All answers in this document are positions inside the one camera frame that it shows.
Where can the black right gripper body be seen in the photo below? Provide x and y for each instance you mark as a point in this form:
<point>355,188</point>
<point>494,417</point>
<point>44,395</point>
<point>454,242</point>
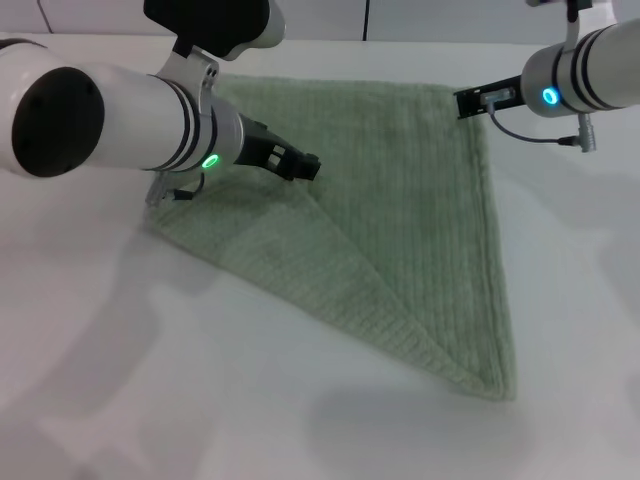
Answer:
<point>500,97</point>

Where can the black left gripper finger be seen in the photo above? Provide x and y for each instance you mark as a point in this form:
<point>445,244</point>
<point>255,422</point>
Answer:
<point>306,161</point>
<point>300,175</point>

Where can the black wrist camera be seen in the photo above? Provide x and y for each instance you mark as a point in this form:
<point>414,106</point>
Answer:
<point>220,25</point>
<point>570,2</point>

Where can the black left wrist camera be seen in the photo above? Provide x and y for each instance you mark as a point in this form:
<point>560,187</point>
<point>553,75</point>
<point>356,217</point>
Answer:
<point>220,25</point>

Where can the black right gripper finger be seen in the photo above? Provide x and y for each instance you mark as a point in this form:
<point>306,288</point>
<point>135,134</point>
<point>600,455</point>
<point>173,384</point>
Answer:
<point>463,104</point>

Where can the silver camera bracket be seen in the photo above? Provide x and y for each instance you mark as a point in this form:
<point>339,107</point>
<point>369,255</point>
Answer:
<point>571,27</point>
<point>192,67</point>

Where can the silver right camera bracket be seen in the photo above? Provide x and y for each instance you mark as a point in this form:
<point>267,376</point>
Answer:
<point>571,27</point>

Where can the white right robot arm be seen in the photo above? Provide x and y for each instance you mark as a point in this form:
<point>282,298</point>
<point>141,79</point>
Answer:
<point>585,72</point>

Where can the silver left camera bracket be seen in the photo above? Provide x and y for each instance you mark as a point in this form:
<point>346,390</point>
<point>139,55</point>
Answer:
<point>192,67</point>

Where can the green ribbed towel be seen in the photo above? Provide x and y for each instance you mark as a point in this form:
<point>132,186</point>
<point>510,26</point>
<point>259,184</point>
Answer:
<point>400,225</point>

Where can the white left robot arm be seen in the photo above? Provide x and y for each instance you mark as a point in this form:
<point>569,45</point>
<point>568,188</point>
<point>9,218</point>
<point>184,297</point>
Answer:
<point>115,120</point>

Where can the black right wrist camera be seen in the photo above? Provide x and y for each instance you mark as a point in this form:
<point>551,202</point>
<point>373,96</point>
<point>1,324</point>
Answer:
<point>570,2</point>

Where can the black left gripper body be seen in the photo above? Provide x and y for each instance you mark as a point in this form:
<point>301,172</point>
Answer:
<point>257,145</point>

